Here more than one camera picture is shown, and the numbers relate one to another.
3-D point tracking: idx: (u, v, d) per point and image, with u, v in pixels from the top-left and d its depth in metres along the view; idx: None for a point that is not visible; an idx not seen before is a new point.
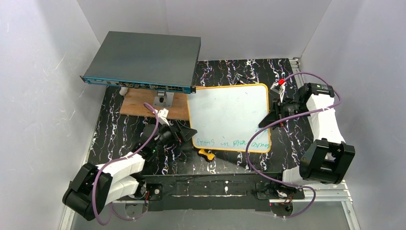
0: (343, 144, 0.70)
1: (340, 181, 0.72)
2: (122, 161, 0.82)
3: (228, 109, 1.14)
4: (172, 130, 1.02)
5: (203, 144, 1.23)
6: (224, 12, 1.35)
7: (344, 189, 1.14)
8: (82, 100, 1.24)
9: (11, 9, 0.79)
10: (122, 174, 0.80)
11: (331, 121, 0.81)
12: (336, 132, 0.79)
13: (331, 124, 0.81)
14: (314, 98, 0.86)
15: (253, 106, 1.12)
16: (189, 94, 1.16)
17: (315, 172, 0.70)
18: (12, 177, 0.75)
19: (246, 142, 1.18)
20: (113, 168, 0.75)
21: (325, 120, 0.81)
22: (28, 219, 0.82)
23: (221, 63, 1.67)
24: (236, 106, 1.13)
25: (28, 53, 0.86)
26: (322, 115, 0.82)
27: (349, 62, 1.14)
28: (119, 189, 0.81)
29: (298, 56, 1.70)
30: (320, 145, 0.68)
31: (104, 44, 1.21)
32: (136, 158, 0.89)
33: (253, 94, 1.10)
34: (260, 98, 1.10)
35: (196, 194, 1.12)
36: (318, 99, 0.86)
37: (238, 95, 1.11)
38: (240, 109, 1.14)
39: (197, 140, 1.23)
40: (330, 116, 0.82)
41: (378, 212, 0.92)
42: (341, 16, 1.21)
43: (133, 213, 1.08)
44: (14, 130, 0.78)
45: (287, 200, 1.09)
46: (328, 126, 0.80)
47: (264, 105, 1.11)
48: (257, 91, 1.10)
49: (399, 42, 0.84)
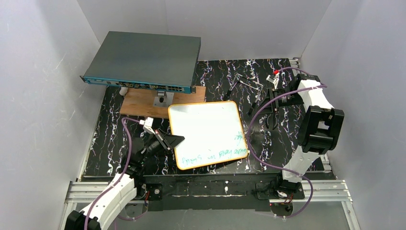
0: (334, 109, 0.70)
1: (334, 146, 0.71)
2: (108, 193, 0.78)
3: (208, 122, 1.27)
4: (162, 140, 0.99)
5: (189, 164, 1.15)
6: (224, 11, 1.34)
7: (344, 189, 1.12)
8: (82, 100, 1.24)
9: (11, 9, 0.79)
10: (114, 204, 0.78)
11: (321, 96, 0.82)
12: (328, 102, 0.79)
13: (322, 98, 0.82)
14: (304, 82, 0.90)
15: (230, 119, 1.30)
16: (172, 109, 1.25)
17: (312, 138, 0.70)
18: (12, 177, 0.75)
19: (230, 150, 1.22)
20: (102, 204, 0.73)
21: (315, 95, 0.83)
22: (30, 218, 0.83)
23: (221, 63, 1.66)
24: (216, 120, 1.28)
25: (28, 53, 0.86)
26: (312, 92, 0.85)
27: (348, 61, 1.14)
28: (116, 213, 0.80)
29: (298, 56, 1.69)
30: (314, 110, 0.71)
31: (104, 44, 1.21)
32: (124, 181, 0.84)
33: (228, 110, 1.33)
34: (233, 113, 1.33)
35: (196, 194, 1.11)
36: (306, 82, 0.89)
37: (216, 110, 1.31)
38: (219, 122, 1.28)
39: (182, 160, 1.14)
40: (319, 93, 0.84)
41: (378, 212, 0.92)
42: (341, 15, 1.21)
43: (133, 213, 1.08)
44: (15, 130, 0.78)
45: (287, 200, 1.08)
46: (321, 99, 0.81)
47: (237, 119, 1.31)
48: (231, 106, 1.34)
49: (398, 41, 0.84)
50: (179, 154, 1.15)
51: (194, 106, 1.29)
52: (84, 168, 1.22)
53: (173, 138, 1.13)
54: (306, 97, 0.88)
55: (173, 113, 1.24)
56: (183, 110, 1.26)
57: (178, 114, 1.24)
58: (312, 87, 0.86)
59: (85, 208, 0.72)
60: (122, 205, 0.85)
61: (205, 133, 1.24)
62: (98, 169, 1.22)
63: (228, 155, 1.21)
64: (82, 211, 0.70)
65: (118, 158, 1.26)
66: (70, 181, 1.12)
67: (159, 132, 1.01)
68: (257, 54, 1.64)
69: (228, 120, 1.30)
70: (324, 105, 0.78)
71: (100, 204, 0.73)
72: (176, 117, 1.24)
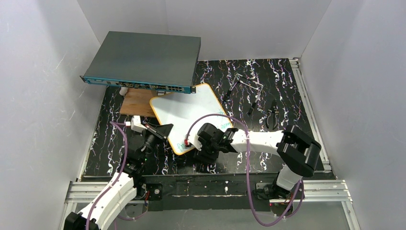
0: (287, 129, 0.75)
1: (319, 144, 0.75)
2: (107, 193, 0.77)
3: (190, 106, 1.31)
4: (155, 132, 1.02)
5: (185, 148, 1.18)
6: (224, 11, 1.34)
7: (344, 189, 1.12)
8: (82, 100, 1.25)
9: (11, 9, 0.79)
10: (113, 204, 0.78)
11: (261, 136, 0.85)
12: (270, 133, 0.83)
13: (264, 134, 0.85)
14: (232, 143, 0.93)
15: (207, 99, 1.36)
16: (154, 101, 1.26)
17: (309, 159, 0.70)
18: (12, 176, 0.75)
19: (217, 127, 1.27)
20: (101, 205, 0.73)
21: (257, 137, 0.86)
22: (30, 218, 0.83)
23: (221, 63, 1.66)
24: (196, 103, 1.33)
25: (28, 53, 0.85)
26: (252, 139, 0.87)
27: (348, 61, 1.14)
28: (116, 212, 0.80)
29: (298, 56, 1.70)
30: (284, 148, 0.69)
31: (105, 44, 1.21)
32: (122, 180, 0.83)
33: (202, 91, 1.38)
34: (208, 92, 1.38)
35: (196, 194, 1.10)
36: (236, 140, 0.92)
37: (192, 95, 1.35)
38: (199, 104, 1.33)
39: (177, 146, 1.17)
40: (254, 134, 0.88)
41: (379, 212, 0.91)
42: (341, 15, 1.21)
43: (133, 213, 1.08)
44: (15, 130, 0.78)
45: (287, 200, 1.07)
46: (265, 136, 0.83)
47: (213, 97, 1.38)
48: (203, 87, 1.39)
49: (400, 41, 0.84)
50: (173, 141, 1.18)
51: (172, 95, 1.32)
52: (84, 169, 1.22)
53: (163, 127, 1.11)
54: (253, 147, 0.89)
55: (155, 106, 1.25)
56: (163, 101, 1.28)
57: (161, 105, 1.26)
58: (245, 139, 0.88)
59: (84, 210, 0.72)
60: (123, 204, 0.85)
61: (191, 117, 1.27)
62: (98, 169, 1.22)
63: None
64: (81, 212, 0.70)
65: (118, 158, 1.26)
66: (70, 181, 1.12)
67: (150, 126, 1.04)
68: (257, 54, 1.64)
69: (207, 98, 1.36)
70: (273, 138, 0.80)
71: (98, 205, 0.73)
72: (160, 109, 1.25)
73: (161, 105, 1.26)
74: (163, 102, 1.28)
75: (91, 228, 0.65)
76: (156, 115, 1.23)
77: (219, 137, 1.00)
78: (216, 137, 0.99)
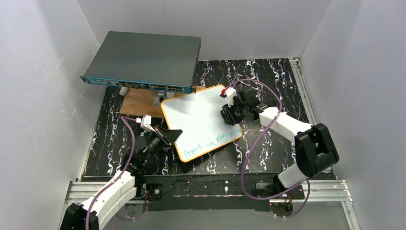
0: (315, 127, 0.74)
1: (339, 158, 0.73)
2: (108, 189, 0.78)
3: (202, 110, 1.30)
4: (162, 136, 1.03)
5: (191, 155, 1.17)
6: (224, 11, 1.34)
7: (344, 189, 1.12)
8: (82, 100, 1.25)
9: (11, 10, 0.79)
10: (113, 201, 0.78)
11: (289, 120, 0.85)
12: (300, 123, 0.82)
13: (292, 121, 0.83)
14: (263, 113, 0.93)
15: (220, 103, 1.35)
16: (166, 104, 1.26)
17: (318, 163, 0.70)
18: (11, 176, 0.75)
19: (226, 134, 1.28)
20: (102, 199, 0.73)
21: (286, 121, 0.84)
22: (30, 218, 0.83)
23: (221, 63, 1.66)
24: (207, 107, 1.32)
25: (28, 54, 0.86)
26: (279, 119, 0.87)
27: (347, 61, 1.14)
28: (114, 210, 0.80)
29: (298, 56, 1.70)
30: (302, 137, 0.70)
31: (104, 44, 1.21)
32: (125, 178, 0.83)
33: (216, 94, 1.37)
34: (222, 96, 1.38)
35: (196, 194, 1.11)
36: (266, 113, 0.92)
37: (205, 97, 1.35)
38: (211, 108, 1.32)
39: (184, 153, 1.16)
40: (285, 118, 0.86)
41: (379, 212, 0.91)
42: (341, 16, 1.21)
43: (133, 213, 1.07)
44: (15, 130, 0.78)
45: (287, 200, 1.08)
46: (292, 123, 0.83)
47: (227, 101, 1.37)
48: (219, 90, 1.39)
49: (399, 42, 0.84)
50: (180, 146, 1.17)
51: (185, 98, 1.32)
52: (84, 169, 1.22)
53: (172, 132, 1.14)
54: (276, 127, 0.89)
55: (166, 108, 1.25)
56: (174, 104, 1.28)
57: (172, 109, 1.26)
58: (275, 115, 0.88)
59: (84, 202, 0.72)
60: (122, 202, 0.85)
61: (201, 121, 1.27)
62: (98, 169, 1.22)
63: (225, 138, 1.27)
64: (82, 204, 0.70)
65: (118, 158, 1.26)
66: (70, 181, 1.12)
67: (158, 129, 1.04)
68: (257, 54, 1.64)
69: (219, 102, 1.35)
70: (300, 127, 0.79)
71: (99, 199, 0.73)
72: (169, 109, 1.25)
73: (172, 108, 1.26)
74: (174, 105, 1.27)
75: (91, 219, 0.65)
76: (166, 118, 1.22)
77: (253, 104, 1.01)
78: (250, 102, 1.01)
